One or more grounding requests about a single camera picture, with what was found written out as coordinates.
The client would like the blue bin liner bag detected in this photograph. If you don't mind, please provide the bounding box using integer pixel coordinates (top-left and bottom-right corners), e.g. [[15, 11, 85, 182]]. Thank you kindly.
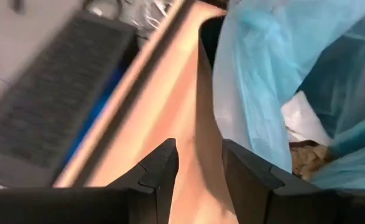
[[212, 0, 365, 191]]

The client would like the white orange-print wrapper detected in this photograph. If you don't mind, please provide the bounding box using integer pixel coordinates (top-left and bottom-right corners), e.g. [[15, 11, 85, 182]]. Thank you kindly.
[[280, 90, 333, 147]]

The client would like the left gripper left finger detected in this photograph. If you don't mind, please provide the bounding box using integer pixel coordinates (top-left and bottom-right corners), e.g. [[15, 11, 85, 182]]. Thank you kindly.
[[107, 139, 180, 224]]

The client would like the big brown paper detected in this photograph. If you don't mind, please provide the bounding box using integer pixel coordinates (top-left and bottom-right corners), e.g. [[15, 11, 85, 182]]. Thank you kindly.
[[289, 139, 337, 182]]

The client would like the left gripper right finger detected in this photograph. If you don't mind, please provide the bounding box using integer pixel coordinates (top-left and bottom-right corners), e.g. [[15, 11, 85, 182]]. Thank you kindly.
[[222, 139, 321, 224]]

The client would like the black floor mat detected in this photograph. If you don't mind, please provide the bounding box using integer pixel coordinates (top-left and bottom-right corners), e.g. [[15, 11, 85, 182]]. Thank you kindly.
[[0, 11, 138, 189]]

